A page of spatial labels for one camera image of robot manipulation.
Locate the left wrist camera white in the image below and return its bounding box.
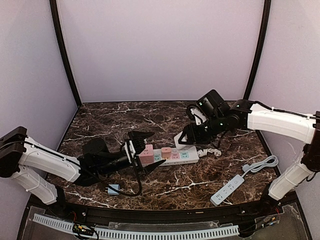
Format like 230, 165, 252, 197
124, 140, 137, 164

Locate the white cube socket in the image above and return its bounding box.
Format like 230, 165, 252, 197
173, 131, 192, 151

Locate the black front rail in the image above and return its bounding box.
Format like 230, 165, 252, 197
52, 201, 277, 225

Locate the left black frame post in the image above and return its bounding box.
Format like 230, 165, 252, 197
49, 0, 82, 108

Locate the blue usb charger plug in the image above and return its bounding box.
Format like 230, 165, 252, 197
105, 184, 120, 196

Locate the white power strip cable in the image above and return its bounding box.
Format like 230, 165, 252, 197
197, 147, 223, 158

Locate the white multicolour power strip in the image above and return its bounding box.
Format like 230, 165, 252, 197
142, 146, 200, 167

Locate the light blue cable duct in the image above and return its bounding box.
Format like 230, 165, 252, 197
32, 213, 240, 240

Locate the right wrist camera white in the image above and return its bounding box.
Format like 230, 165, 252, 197
186, 104, 208, 126

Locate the pink cube socket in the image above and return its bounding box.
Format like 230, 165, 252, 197
138, 144, 154, 165

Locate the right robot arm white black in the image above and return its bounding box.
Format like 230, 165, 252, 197
175, 89, 320, 204

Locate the small circuit board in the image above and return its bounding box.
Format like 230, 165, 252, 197
72, 223, 95, 236

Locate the grey power strip cable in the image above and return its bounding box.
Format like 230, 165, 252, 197
241, 154, 279, 176

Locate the black frame post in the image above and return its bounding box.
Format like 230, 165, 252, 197
49, 0, 82, 108
243, 0, 272, 100

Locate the light blue power strip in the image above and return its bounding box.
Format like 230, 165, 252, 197
210, 174, 245, 207

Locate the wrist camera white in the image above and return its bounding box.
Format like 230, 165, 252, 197
124, 140, 137, 164
186, 104, 208, 126

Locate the right black frame post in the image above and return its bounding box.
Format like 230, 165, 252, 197
243, 0, 272, 100

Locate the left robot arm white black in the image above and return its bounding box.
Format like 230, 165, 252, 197
0, 126, 165, 206

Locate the pink usb charger plug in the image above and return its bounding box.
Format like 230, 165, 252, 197
161, 147, 172, 159

